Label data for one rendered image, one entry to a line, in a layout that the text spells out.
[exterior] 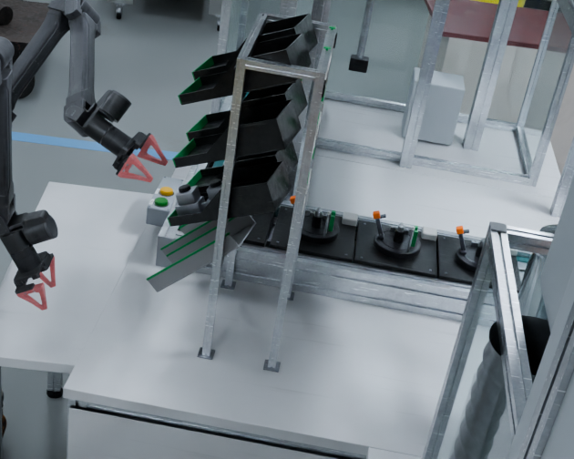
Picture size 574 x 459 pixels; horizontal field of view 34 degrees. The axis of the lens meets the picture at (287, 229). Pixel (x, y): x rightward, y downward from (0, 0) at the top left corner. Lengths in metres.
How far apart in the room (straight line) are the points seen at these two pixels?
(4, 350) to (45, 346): 0.10
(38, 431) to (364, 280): 1.36
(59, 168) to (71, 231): 2.20
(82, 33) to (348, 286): 1.00
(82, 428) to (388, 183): 1.54
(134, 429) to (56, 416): 1.20
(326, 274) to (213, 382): 0.52
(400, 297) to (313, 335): 0.30
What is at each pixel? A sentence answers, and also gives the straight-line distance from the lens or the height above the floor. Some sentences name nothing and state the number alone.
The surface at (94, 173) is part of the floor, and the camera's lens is 5.03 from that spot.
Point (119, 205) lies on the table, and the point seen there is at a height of 0.86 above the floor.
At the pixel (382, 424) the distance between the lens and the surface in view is 2.31.
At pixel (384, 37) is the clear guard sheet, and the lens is 3.93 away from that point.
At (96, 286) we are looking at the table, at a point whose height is 0.86.
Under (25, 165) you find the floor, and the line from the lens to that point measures 5.09.
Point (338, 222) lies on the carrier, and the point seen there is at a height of 0.97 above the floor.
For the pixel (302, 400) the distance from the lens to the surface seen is 2.33.
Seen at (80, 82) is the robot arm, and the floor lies 1.42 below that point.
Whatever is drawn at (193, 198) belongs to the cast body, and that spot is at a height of 1.26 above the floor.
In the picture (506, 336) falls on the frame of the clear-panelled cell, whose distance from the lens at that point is 1.48.
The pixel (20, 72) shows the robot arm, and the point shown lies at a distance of 2.62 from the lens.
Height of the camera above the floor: 2.36
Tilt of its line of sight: 30 degrees down
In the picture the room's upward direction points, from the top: 9 degrees clockwise
